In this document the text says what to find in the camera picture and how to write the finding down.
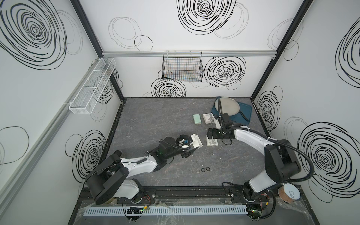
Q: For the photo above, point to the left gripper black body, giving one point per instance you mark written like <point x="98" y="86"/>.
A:
<point x="176" y="151"/>

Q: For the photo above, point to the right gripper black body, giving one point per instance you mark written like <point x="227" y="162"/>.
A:
<point x="216" y="133"/>

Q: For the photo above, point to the white gift box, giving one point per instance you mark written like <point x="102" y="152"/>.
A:
<point x="196" y="141"/>

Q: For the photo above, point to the mint green jewelry box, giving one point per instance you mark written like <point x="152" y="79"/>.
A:
<point x="197" y="119"/>

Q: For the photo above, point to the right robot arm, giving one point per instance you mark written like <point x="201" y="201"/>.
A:
<point x="280" y="160"/>

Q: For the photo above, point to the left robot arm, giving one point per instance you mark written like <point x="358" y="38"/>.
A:
<point x="114" y="177"/>

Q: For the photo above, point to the grey round pan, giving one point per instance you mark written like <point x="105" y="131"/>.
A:
<point x="230" y="106"/>

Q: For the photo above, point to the brown tape roll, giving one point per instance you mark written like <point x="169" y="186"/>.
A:
<point x="289" y="193"/>

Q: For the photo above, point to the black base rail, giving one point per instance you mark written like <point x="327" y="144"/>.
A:
<point x="236" y="194"/>

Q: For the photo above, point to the black wire basket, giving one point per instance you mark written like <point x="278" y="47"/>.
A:
<point x="182" y="66"/>

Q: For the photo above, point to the white slotted cable duct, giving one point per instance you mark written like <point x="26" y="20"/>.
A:
<point x="167" y="210"/>

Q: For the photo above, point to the white wire shelf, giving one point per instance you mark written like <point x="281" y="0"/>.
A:
<point x="93" y="86"/>

